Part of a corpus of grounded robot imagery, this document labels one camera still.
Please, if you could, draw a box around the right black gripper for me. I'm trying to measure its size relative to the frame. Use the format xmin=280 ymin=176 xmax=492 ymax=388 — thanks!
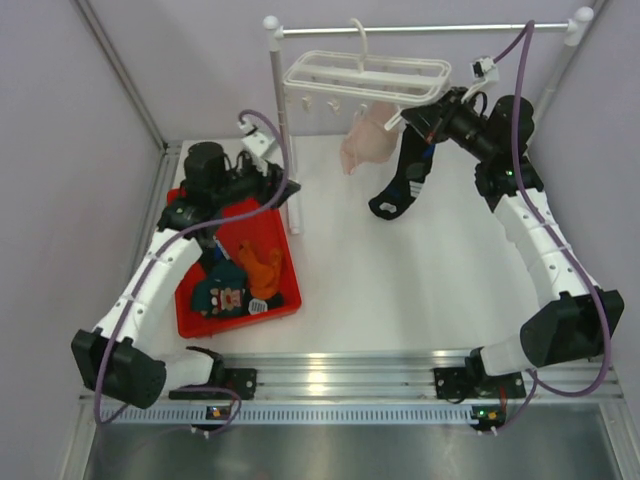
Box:
xmin=403 ymin=87 xmax=497 ymax=162

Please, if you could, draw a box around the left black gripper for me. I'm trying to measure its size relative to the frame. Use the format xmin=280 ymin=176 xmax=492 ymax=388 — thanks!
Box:
xmin=213 ymin=154 xmax=300 ymax=210

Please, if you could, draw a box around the pink sock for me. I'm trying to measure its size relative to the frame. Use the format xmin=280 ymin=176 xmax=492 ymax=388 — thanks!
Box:
xmin=340 ymin=101 xmax=399 ymax=175

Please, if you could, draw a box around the white plastic clip hanger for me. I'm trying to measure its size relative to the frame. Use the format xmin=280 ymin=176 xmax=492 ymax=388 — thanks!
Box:
xmin=283 ymin=18 xmax=452 ymax=108

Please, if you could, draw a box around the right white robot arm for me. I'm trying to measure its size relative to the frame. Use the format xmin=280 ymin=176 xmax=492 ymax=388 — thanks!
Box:
xmin=401 ymin=87 xmax=624 ymax=397

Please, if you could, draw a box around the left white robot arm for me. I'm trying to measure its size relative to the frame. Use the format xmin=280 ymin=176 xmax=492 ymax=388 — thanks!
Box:
xmin=71 ymin=138 xmax=300 ymax=409

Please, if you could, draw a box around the red plastic tray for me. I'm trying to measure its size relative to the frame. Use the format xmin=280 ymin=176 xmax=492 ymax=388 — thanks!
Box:
xmin=175 ymin=210 xmax=302 ymax=338

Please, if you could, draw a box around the orange sock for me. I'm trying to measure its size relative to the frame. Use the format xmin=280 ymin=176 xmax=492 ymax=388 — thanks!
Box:
xmin=238 ymin=241 xmax=283 ymax=300

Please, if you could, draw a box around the dark green reindeer sock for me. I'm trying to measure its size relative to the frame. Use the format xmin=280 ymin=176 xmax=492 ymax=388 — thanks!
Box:
xmin=190 ymin=260 xmax=247 ymax=318

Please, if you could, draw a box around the metal drying rack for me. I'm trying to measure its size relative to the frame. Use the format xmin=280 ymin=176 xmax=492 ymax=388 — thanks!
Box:
xmin=262 ymin=5 xmax=595 ymax=236

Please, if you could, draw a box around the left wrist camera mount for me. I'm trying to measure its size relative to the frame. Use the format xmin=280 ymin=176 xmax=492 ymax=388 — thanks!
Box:
xmin=241 ymin=130 xmax=278 ymax=172

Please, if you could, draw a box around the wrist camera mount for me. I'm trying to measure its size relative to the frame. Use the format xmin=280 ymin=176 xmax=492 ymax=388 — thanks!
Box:
xmin=470 ymin=56 xmax=500 ymax=93
xmin=241 ymin=130 xmax=278 ymax=172

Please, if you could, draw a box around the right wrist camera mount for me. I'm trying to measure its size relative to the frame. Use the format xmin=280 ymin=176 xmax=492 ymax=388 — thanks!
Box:
xmin=470 ymin=56 xmax=500 ymax=93

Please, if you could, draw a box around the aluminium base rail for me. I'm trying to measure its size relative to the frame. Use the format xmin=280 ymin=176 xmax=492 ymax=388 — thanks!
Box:
xmin=103 ymin=350 xmax=623 ymax=408

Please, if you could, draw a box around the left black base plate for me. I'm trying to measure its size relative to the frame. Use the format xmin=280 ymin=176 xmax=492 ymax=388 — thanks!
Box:
xmin=168 ymin=368 xmax=258 ymax=400

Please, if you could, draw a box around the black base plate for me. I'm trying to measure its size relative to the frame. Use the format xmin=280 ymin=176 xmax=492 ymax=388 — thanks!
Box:
xmin=433 ymin=367 xmax=527 ymax=404
xmin=168 ymin=368 xmax=258 ymax=400

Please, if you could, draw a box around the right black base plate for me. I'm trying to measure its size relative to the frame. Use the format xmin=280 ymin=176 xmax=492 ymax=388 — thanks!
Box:
xmin=433 ymin=367 xmax=527 ymax=404

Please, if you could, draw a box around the perforated cable duct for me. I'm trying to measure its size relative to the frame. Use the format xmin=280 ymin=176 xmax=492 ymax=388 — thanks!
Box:
xmin=102 ymin=403 xmax=504 ymax=425

